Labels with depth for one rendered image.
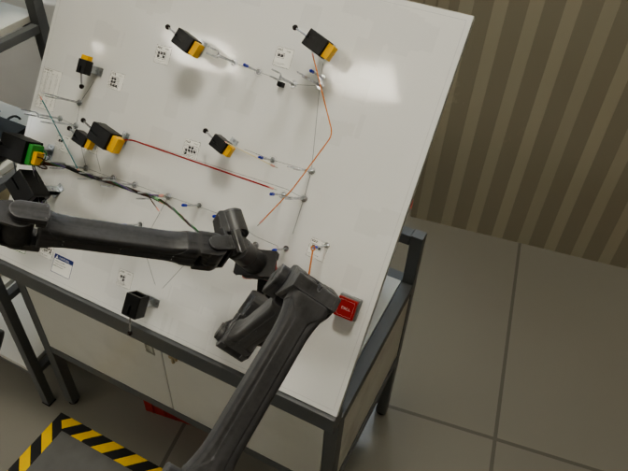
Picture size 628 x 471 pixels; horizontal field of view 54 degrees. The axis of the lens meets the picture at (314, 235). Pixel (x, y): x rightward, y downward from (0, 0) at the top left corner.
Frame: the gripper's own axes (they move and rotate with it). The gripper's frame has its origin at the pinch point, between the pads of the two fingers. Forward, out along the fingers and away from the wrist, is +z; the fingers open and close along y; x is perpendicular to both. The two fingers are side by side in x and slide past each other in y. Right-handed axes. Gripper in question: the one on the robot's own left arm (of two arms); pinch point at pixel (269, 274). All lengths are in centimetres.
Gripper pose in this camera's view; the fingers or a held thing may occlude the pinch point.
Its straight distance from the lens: 153.6
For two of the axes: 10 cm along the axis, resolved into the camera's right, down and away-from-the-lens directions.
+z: 3.0, 3.6, 8.9
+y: -9.4, -0.6, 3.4
